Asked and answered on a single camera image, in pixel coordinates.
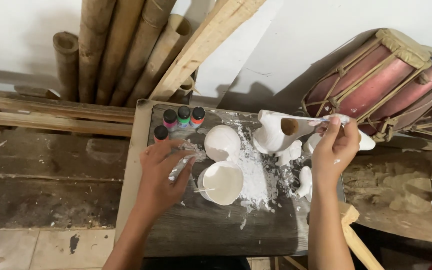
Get red rope-laced drum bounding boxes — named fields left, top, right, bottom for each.
left=358, top=46, right=432, bottom=144
left=301, top=28, right=432, bottom=136

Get small white animal figurine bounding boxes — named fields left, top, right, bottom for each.
left=295, top=166, right=313, bottom=202

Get pink paint bottle black cap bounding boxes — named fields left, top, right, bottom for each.
left=163, top=109, right=178, bottom=132

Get weathered wooden beams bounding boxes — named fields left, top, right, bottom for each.
left=0, top=85, right=136, bottom=138

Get white rounded clay figurine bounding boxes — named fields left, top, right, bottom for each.
left=303, top=129, right=376, bottom=154

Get light wooden plank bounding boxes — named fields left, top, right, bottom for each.
left=148, top=0, right=268, bottom=103

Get paint-smeared thin paintbrush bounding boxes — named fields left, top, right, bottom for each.
left=272, top=112, right=352, bottom=126

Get long bamboo pole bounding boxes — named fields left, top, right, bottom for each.
left=109, top=0, right=177, bottom=107
left=78, top=0, right=117, bottom=104
left=95, top=0, right=146, bottom=106

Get short bamboo pole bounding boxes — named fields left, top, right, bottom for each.
left=52, top=31, right=80, bottom=103

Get white paint cup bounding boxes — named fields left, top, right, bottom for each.
left=197, top=160, right=245, bottom=206

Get person's right hand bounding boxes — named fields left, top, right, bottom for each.
left=310, top=115, right=361, bottom=180

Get person's left hand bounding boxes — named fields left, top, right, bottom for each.
left=136, top=139, right=197, bottom=222

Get light wooden stick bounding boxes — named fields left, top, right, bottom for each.
left=337, top=202, right=385, bottom=270

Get white unpainted horn-shaped figurine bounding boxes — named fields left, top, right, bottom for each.
left=252, top=109, right=316, bottom=155

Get dark paint-stained wooden board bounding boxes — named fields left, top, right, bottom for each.
left=114, top=99, right=346, bottom=258

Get green paint bottle black cap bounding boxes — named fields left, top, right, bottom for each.
left=176, top=105, right=191, bottom=129

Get orange paint bottle black cap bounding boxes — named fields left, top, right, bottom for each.
left=153, top=125, right=169, bottom=144

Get red paint bottle black cap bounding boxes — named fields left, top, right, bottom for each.
left=189, top=106, right=206, bottom=129

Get white round cup lid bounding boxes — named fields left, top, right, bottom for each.
left=204, top=124, right=241, bottom=163

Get clear plastic piece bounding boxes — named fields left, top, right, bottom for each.
left=168, top=140, right=208, bottom=182

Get hollow-ended bamboo pole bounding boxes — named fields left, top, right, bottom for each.
left=125, top=14, right=193, bottom=109

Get small bamboo stub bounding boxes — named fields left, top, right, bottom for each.
left=169, top=76, right=197, bottom=105

